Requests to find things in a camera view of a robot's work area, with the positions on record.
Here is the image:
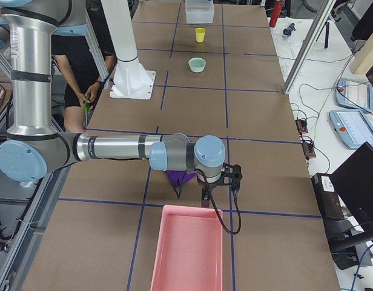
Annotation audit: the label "black monitor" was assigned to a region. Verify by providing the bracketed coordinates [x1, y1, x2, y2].
[329, 142, 373, 252]

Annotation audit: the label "upper teach pendant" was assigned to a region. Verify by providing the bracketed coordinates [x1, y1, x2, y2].
[335, 78, 373, 113]

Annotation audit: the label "clear plastic box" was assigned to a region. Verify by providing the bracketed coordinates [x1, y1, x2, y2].
[185, 0, 215, 24]

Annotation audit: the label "orange black connector block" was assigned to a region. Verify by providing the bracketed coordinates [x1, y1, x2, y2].
[301, 136, 316, 159]

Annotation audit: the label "aluminium frame post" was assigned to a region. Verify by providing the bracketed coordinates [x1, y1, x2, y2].
[283, 0, 335, 94]

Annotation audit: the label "pink plastic tray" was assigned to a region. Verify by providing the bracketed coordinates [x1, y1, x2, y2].
[151, 205, 223, 290]

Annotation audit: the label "purple cloth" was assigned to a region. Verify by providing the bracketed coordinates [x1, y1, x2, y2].
[165, 170, 196, 188]

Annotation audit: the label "black computer box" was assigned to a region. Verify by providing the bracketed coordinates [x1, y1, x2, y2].
[311, 173, 344, 221]

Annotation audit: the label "mint green bowl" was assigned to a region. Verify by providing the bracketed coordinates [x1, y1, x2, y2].
[188, 57, 206, 73]

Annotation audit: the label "teach pendant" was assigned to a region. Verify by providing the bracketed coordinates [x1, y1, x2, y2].
[335, 78, 373, 113]
[329, 109, 373, 149]

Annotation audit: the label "green scissors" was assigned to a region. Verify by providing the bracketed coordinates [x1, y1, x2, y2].
[83, 102, 90, 129]

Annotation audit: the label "yellow plastic cup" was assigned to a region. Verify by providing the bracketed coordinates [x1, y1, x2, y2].
[195, 27, 205, 43]

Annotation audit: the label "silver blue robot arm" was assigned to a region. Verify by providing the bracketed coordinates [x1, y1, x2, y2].
[0, 1, 242, 207]

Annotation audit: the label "wooden beam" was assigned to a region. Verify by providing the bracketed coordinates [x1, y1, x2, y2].
[350, 33, 373, 75]

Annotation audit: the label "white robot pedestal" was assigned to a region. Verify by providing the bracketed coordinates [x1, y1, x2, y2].
[101, 0, 156, 100]

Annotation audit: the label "red bottle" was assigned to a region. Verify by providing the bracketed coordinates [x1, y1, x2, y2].
[269, 0, 283, 28]

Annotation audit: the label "blue black tool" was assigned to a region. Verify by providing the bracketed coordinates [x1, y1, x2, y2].
[283, 23, 295, 37]

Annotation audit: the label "seated person in black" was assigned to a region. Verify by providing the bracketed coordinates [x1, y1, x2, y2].
[50, 8, 117, 133]

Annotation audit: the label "lower teach pendant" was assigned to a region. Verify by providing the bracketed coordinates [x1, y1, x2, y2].
[329, 109, 373, 149]

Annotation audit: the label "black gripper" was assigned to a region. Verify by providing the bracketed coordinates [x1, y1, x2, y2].
[196, 162, 243, 208]

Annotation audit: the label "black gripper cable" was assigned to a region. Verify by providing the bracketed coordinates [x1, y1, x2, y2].
[198, 169, 242, 235]

